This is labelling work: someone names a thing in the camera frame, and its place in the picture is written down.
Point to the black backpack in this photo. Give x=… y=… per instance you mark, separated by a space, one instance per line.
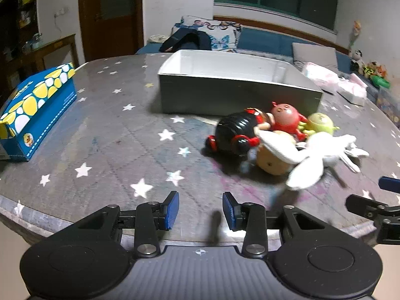
x=190 y=40

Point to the green round toy figure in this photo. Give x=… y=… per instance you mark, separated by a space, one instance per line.
x=320 y=122

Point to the white cloth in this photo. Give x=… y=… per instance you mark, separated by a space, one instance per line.
x=157 y=38

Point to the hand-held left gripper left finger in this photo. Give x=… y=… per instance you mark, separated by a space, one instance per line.
x=172 y=209

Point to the blue cushioned wooden sofa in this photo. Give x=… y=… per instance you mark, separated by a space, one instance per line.
x=265 y=40

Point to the beige peanut toy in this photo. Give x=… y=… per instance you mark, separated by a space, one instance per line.
x=272 y=161

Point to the blue yellow tissue box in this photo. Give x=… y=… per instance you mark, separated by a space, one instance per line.
x=37 y=100

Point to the grey cushion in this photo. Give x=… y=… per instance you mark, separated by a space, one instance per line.
x=315 y=54

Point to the grey cardboard box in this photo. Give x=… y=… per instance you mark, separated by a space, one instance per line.
x=218 y=97

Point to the butterfly print pillow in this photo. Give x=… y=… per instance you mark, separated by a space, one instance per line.
x=222 y=34

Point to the hanging wall ornament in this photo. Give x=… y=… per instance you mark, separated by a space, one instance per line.
x=355 y=32

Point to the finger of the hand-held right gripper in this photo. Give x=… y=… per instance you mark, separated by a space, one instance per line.
x=362 y=205
x=390 y=184

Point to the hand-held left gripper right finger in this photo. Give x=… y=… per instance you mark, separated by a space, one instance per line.
x=229 y=209

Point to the black white plush toy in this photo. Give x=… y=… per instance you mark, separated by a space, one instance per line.
x=357 y=57

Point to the patterned storage box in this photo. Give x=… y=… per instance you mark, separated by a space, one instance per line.
x=389 y=103

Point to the dark wooden bookshelf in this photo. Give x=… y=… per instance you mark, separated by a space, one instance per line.
x=15 y=22

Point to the green plastic toy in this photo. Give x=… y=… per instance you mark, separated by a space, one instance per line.
x=381 y=82

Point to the white pink package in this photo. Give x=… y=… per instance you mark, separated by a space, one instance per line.
x=353 y=90

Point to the grey star print tablecloth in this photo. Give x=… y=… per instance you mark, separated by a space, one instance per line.
x=109 y=137

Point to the orange plush toy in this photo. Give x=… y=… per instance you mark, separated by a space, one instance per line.
x=375 y=68

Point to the pink round toy figure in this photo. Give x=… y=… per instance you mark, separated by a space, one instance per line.
x=284 y=115

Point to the black red toy figure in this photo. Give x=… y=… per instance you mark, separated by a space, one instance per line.
x=234 y=128

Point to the brown wooden door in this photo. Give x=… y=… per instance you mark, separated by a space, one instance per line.
x=109 y=22

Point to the white plush rabbit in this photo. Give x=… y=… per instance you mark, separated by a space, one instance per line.
x=315 y=156

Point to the brown wooden desk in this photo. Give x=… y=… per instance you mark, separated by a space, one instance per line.
x=53 y=48

